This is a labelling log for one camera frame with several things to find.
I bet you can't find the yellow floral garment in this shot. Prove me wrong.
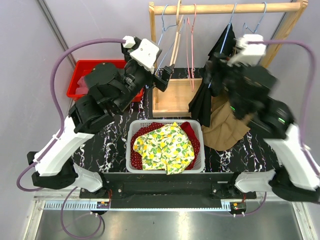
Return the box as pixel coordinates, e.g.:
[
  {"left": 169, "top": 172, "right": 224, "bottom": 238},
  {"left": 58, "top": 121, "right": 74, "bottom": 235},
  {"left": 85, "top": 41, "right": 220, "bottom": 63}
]
[{"left": 133, "top": 122, "right": 196, "bottom": 175}]

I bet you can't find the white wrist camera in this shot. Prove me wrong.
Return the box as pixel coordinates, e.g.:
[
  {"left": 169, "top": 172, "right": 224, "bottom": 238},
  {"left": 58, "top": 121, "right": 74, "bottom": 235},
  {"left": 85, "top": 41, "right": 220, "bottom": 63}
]
[
  {"left": 227, "top": 34, "right": 267, "bottom": 67},
  {"left": 121, "top": 35, "right": 162, "bottom": 74}
]

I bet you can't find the tan garment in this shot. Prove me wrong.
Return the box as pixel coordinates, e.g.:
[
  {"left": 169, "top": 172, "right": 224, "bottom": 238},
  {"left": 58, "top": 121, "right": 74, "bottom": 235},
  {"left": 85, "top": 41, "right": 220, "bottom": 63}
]
[{"left": 201, "top": 93, "right": 253, "bottom": 151}]

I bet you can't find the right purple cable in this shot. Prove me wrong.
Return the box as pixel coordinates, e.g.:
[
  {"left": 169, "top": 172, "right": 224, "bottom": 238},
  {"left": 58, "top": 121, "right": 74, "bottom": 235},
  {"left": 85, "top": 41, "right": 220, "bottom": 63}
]
[{"left": 247, "top": 39, "right": 320, "bottom": 176}]

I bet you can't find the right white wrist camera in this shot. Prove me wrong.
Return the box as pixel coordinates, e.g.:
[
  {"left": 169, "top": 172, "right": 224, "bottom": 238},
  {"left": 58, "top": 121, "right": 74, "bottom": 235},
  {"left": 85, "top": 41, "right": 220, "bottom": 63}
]
[{"left": 227, "top": 34, "right": 267, "bottom": 67}]

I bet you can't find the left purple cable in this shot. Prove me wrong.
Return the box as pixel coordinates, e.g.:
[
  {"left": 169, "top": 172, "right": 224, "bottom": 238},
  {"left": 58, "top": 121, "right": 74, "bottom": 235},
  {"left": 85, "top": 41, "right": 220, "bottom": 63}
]
[{"left": 16, "top": 37, "right": 126, "bottom": 237}]

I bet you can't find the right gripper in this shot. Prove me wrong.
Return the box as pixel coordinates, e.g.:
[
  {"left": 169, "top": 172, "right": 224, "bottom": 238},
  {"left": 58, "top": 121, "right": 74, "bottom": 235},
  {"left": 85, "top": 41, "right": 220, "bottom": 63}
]
[{"left": 202, "top": 51, "right": 253, "bottom": 116}]

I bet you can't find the pink wire hanger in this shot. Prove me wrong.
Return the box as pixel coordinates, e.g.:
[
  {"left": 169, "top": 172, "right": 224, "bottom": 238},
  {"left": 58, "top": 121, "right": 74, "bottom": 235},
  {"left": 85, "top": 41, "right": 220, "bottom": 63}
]
[{"left": 186, "top": 3, "right": 197, "bottom": 92}]

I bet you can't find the pink cloth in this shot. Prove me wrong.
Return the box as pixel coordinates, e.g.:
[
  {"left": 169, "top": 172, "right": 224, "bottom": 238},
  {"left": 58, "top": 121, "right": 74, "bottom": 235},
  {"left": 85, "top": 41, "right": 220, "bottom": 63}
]
[{"left": 75, "top": 76, "right": 88, "bottom": 95}]

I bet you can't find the black garment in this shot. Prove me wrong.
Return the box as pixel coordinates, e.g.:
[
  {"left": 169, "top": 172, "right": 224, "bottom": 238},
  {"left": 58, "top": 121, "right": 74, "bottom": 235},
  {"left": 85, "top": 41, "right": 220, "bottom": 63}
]
[{"left": 188, "top": 25, "right": 236, "bottom": 127}]

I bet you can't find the light blue wire hanger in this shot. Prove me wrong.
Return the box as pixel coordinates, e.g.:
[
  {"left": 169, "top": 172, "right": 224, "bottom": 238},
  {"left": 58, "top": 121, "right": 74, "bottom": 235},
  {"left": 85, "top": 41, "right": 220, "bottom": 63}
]
[{"left": 146, "top": 4, "right": 186, "bottom": 90}]

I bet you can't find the white plastic basket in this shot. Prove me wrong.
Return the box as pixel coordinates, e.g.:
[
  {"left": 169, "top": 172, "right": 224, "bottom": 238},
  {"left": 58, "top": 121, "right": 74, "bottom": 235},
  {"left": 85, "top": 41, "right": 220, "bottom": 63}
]
[{"left": 125, "top": 119, "right": 206, "bottom": 174}]

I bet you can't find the red plastic bin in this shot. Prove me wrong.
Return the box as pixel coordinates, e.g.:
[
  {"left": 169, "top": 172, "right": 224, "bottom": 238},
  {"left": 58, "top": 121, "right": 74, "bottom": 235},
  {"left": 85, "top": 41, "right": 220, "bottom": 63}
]
[{"left": 66, "top": 59, "right": 145, "bottom": 102}]

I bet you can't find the wooden clothes rack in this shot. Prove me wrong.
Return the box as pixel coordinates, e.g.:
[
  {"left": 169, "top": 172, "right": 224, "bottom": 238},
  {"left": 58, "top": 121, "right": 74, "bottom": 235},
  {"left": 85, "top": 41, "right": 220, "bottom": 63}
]
[{"left": 148, "top": 0, "right": 308, "bottom": 118}]

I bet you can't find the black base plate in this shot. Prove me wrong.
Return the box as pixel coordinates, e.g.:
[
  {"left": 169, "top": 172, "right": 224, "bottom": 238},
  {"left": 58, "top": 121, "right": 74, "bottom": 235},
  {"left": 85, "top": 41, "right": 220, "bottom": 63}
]
[{"left": 77, "top": 173, "right": 257, "bottom": 210}]

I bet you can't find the purple cable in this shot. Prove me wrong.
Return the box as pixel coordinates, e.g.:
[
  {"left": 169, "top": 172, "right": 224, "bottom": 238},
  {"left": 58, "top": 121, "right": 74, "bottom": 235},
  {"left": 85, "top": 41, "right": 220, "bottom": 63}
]
[
  {"left": 16, "top": 37, "right": 126, "bottom": 237},
  {"left": 247, "top": 39, "right": 320, "bottom": 176}
]

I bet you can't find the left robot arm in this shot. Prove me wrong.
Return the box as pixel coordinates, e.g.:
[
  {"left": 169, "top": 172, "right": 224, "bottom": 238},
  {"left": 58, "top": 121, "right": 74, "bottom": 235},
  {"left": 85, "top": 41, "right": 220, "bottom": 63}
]
[{"left": 27, "top": 60, "right": 174, "bottom": 198}]

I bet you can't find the red polka dot garment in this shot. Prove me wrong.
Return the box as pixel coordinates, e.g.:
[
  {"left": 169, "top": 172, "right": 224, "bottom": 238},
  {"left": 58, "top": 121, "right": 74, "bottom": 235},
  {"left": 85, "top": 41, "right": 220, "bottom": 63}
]
[{"left": 126, "top": 119, "right": 205, "bottom": 175}]

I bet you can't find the wooden hanger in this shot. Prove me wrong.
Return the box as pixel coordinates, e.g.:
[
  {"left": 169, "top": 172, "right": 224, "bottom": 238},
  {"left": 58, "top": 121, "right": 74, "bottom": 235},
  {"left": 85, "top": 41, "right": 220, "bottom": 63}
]
[{"left": 169, "top": 0, "right": 184, "bottom": 66}]

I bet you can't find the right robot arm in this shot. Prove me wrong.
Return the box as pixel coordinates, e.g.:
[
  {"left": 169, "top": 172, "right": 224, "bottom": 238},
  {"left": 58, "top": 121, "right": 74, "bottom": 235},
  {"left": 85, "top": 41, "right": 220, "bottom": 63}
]
[{"left": 204, "top": 58, "right": 320, "bottom": 204}]

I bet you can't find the white cable duct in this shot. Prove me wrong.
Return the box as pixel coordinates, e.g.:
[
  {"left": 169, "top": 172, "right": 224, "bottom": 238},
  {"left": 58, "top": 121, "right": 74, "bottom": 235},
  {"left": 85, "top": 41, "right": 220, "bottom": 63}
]
[{"left": 43, "top": 201, "right": 232, "bottom": 213}]

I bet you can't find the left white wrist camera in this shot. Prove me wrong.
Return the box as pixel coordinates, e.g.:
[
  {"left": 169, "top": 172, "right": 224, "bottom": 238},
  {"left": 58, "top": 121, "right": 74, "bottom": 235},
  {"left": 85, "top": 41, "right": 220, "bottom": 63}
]
[{"left": 121, "top": 35, "right": 162, "bottom": 74}]

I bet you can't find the red skirt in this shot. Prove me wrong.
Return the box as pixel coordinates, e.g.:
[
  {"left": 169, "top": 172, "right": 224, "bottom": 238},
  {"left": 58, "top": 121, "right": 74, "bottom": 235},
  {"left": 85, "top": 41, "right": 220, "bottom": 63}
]
[{"left": 180, "top": 121, "right": 200, "bottom": 152}]

